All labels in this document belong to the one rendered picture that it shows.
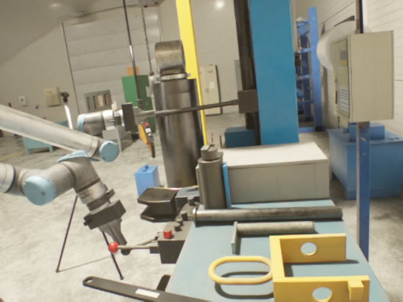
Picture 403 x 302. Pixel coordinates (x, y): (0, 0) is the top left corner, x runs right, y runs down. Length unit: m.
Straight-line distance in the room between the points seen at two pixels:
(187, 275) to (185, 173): 0.81
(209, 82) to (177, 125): 10.21
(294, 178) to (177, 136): 0.63
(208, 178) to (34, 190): 0.50
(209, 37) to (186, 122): 10.88
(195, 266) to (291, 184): 0.42
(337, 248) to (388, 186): 3.05
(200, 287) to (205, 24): 11.86
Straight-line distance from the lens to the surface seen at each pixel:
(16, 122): 1.27
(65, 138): 1.31
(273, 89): 1.36
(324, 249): 0.72
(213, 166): 0.90
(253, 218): 0.88
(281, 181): 1.00
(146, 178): 4.21
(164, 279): 1.66
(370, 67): 1.62
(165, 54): 1.44
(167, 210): 1.33
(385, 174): 3.69
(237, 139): 1.58
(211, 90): 11.61
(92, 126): 1.47
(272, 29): 1.37
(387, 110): 1.66
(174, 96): 1.40
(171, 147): 1.45
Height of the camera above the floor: 1.47
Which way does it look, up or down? 12 degrees down
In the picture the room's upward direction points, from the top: 7 degrees counter-clockwise
